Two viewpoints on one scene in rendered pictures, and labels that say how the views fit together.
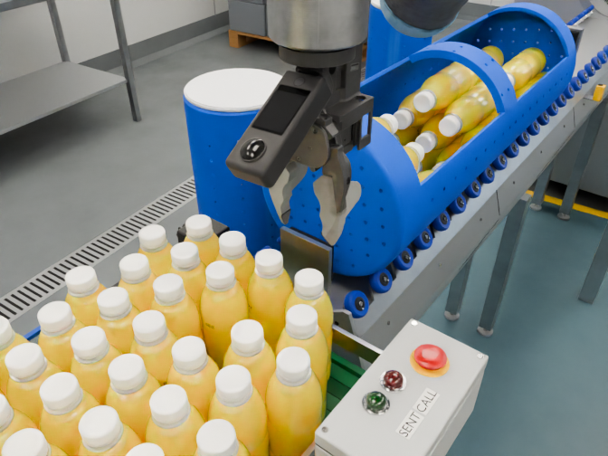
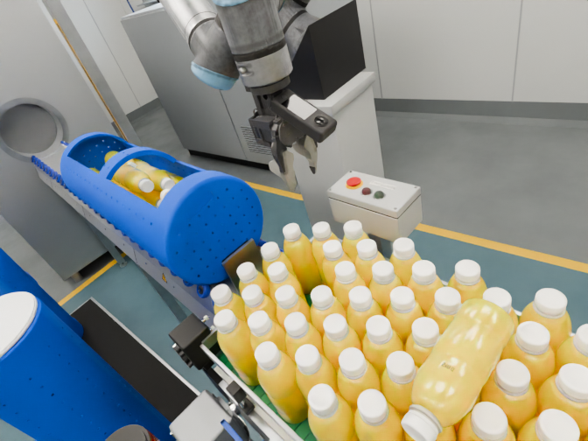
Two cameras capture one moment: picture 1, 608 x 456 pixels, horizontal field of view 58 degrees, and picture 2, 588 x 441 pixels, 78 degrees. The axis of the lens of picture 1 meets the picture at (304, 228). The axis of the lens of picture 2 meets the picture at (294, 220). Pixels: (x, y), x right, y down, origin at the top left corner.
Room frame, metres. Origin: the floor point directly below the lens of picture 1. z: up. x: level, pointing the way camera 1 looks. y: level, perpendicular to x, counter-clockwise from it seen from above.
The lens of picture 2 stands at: (0.34, 0.62, 1.60)
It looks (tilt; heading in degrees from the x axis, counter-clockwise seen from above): 36 degrees down; 288
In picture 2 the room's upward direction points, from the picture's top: 19 degrees counter-clockwise
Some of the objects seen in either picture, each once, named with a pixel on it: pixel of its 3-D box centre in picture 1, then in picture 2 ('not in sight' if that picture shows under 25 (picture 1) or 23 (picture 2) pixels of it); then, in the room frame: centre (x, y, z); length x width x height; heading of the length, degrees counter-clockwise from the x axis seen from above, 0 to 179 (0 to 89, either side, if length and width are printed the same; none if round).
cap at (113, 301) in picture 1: (113, 299); (295, 323); (0.52, 0.25, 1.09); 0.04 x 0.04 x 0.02
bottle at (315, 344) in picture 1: (301, 371); (330, 260); (0.49, 0.00, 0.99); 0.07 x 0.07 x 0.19
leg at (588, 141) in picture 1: (581, 162); not in sight; (2.28, -1.30, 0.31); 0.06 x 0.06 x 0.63; 52
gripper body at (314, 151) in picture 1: (320, 100); (276, 111); (0.52, -0.02, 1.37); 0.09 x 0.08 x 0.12; 143
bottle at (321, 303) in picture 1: (308, 332); (302, 260); (0.56, -0.01, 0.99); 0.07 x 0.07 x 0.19
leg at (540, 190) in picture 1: (551, 154); (101, 234); (2.37, -1.19, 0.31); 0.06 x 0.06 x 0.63; 52
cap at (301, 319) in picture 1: (301, 318); (321, 228); (0.49, 0.00, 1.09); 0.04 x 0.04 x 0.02
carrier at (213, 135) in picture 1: (247, 225); (85, 412); (1.39, 0.17, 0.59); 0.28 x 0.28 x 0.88
